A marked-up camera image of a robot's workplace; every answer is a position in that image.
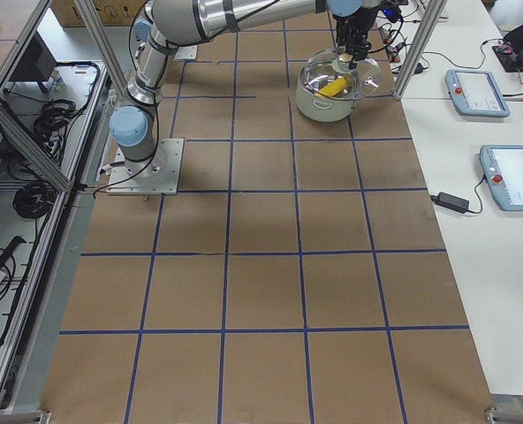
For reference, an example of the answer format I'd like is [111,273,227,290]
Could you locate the aluminium frame rail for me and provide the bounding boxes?
[0,1,127,422]

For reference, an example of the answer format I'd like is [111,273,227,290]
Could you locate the lower teach pendant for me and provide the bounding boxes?
[480,145,523,212]

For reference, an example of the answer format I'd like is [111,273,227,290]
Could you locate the cardboard box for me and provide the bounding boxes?
[50,0,146,27]

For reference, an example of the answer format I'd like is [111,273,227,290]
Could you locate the coiled black cables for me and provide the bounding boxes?
[0,61,103,222]

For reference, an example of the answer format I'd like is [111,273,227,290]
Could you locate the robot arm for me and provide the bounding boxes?
[109,1,380,193]

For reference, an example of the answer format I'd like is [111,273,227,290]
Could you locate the glass pot lid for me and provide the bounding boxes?
[305,48,382,100]

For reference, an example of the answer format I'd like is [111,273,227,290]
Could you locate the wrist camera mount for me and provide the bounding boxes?
[380,0,409,23]

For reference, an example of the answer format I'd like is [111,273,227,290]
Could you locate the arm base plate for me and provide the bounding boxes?
[105,138,185,195]

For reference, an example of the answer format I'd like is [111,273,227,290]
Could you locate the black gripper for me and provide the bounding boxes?
[334,4,379,67]

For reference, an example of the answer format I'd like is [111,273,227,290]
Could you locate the black power brick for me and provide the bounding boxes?
[430,192,469,214]

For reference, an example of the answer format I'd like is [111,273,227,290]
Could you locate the aluminium frame post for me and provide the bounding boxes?
[392,0,447,100]

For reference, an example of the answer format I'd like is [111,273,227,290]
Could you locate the pale green cooking pot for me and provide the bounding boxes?
[295,62,359,123]

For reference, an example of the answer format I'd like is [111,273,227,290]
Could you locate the yellow corn cob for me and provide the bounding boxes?
[317,78,351,98]

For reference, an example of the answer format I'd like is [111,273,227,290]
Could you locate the teach pendant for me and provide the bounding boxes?
[480,145,523,212]
[444,70,510,118]

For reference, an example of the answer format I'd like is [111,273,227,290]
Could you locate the black monitor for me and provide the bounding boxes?
[10,32,57,93]

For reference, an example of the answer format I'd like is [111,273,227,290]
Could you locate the upper teach pendant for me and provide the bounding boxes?
[444,70,510,118]

